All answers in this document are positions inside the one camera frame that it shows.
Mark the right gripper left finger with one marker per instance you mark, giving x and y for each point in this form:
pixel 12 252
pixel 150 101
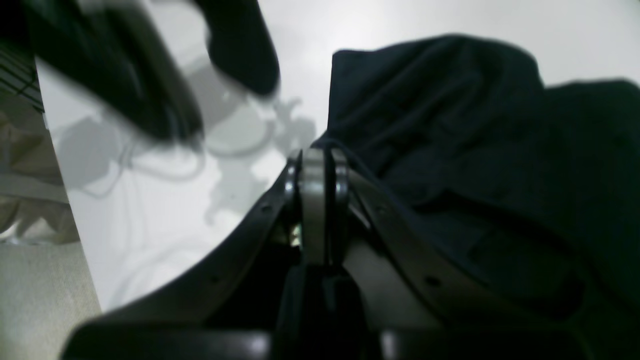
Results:
pixel 226 306

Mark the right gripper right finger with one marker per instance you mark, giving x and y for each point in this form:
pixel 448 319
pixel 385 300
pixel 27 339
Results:
pixel 443 314

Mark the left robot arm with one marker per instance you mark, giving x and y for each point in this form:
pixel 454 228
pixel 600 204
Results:
pixel 113 49

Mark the black t-shirt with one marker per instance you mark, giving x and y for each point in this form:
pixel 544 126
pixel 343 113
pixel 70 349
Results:
pixel 533 191

